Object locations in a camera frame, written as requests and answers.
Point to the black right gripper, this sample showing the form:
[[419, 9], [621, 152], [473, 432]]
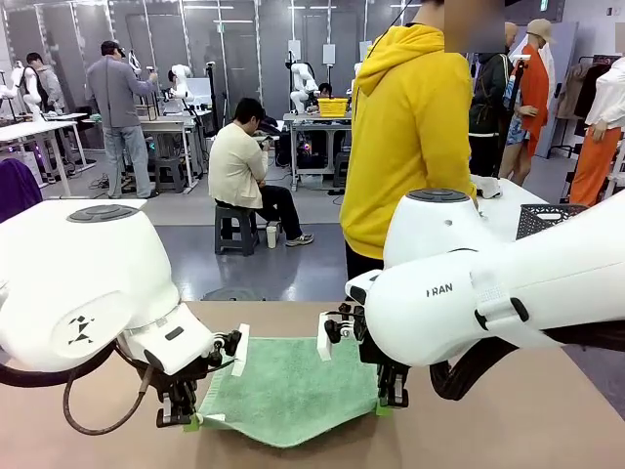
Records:
[[386, 370]]

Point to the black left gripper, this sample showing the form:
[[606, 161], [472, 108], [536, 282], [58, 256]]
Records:
[[185, 378]]

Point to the dark grey plastic basket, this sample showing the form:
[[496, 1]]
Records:
[[542, 220]]

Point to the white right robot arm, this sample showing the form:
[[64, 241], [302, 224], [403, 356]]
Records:
[[439, 312]]

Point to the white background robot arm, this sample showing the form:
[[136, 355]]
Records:
[[300, 93], [181, 80], [29, 88]]

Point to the person's right forearm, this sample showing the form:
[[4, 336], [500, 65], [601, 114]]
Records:
[[466, 166]]

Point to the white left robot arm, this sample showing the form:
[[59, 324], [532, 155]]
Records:
[[73, 273]]

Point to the yellow plastic basket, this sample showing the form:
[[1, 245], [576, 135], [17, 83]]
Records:
[[333, 106]]

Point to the person's right hand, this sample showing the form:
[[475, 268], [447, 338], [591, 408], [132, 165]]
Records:
[[476, 193]]

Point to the round metal floor plate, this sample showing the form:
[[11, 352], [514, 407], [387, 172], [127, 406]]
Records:
[[234, 293]]

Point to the grey step stool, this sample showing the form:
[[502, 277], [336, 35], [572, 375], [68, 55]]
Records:
[[234, 232], [170, 176]]

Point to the white cup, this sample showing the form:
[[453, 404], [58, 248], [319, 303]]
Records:
[[271, 238]]

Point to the white side table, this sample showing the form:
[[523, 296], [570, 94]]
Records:
[[97, 201], [512, 205]]

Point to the person in yellow hoodie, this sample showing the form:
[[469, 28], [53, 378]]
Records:
[[405, 146]]

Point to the seated man in cream jacket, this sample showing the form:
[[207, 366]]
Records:
[[237, 166]]

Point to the purple cloth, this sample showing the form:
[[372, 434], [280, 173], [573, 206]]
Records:
[[17, 188]]

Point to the grey background workbench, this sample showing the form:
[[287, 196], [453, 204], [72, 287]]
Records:
[[312, 119]]

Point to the white background desk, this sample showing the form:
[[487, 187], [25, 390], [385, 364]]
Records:
[[34, 129], [163, 124]]

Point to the mannequin in black jacket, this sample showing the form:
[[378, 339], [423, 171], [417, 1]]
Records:
[[488, 107]]

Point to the standing man in grey shirt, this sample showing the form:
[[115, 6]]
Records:
[[119, 98]]

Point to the mannequin in orange dress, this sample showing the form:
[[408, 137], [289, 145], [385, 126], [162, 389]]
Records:
[[532, 88]]

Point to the background man in grey jacket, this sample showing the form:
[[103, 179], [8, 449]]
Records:
[[46, 85]]

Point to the clothes rack with dark garments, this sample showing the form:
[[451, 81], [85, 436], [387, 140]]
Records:
[[586, 88]]

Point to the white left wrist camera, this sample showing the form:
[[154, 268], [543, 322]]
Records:
[[240, 352]]

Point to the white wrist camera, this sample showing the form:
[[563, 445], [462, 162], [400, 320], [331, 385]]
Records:
[[324, 337], [240, 352]]

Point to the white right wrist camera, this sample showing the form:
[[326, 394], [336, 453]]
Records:
[[324, 337]]

